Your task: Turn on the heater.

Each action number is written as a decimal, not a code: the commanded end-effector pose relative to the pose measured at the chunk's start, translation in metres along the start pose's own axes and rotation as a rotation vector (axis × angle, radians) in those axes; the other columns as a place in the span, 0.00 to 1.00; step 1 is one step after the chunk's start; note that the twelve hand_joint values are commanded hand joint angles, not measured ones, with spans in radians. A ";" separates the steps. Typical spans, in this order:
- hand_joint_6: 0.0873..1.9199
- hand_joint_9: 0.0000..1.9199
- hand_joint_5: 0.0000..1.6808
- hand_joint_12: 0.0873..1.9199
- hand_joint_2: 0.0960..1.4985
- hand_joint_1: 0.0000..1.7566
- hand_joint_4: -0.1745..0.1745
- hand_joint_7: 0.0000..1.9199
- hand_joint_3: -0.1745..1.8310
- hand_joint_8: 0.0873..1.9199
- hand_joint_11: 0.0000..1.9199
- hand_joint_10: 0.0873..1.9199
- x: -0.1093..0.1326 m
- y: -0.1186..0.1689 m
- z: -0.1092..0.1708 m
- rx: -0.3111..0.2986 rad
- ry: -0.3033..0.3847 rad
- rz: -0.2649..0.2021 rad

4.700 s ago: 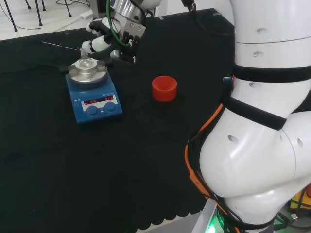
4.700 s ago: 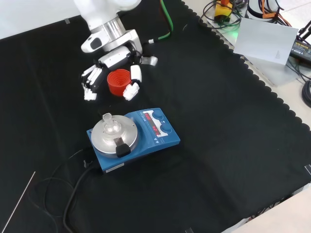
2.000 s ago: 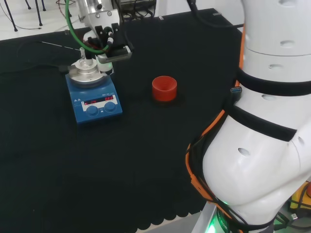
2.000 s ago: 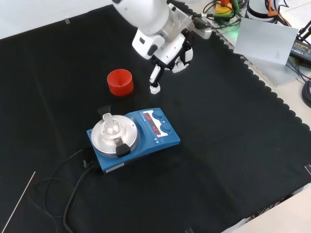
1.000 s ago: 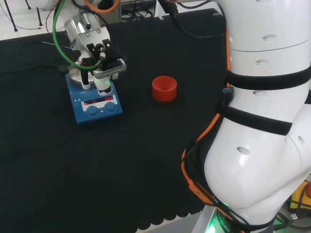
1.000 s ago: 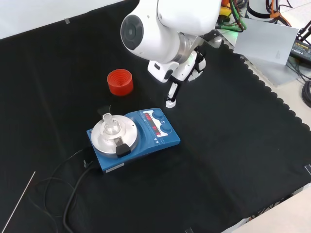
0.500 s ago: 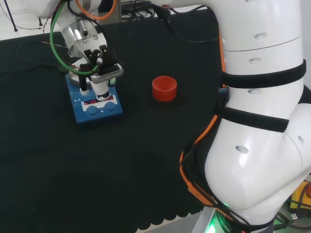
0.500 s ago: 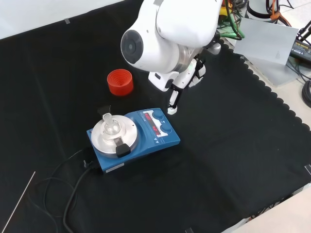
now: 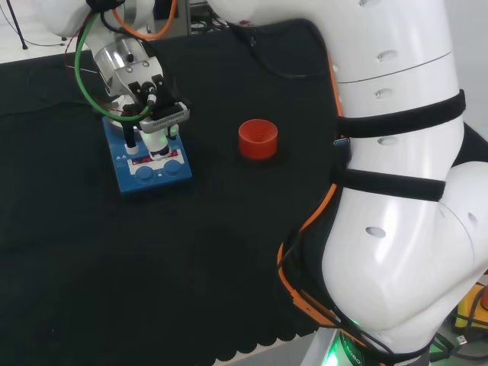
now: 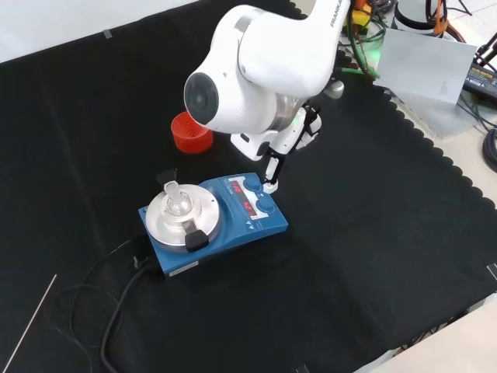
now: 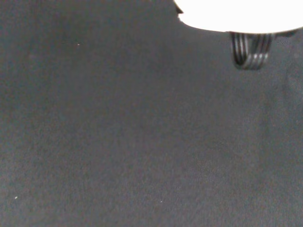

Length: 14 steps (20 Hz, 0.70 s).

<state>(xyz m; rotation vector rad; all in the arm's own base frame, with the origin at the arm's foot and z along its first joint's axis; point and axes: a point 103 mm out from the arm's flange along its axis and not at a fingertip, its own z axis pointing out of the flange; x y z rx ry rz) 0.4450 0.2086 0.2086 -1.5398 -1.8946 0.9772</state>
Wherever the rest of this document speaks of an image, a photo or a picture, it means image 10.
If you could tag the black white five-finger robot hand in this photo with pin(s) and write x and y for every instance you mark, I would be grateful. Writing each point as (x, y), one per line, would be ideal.
(252, 145)

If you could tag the blue base heater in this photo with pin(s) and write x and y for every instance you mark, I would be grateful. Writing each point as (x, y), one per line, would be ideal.
(268, 225)

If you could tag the red ribbed plastic cup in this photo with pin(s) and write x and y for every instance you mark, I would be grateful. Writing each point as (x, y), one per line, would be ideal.
(190, 140)

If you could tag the clear round-bottom glass flask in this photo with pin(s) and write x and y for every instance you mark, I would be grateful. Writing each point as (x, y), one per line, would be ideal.
(176, 204)

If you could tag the black bench cloth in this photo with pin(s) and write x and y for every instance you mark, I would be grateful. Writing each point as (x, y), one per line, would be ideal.
(349, 194)

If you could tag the yellow stop button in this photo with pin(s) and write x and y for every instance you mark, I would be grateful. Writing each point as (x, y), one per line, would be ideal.
(361, 17)

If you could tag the grey tape strip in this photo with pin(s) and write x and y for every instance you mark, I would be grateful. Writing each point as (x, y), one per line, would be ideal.
(108, 34)
(492, 271)
(301, 369)

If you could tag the pale board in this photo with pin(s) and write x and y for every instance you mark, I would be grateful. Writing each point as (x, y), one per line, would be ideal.
(423, 66)

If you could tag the black power adapter yellow label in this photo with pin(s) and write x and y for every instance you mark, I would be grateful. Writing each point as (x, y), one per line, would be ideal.
(481, 83)

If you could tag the black tripod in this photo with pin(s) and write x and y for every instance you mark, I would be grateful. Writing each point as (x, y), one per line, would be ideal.
(488, 52)

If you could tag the thin glass rod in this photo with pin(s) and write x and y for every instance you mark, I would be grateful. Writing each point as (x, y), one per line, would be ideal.
(28, 323)

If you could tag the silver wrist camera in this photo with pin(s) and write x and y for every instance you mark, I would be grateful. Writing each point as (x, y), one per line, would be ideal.
(334, 89)

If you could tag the grey metal base plate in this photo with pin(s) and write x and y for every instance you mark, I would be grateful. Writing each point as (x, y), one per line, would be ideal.
(438, 116)

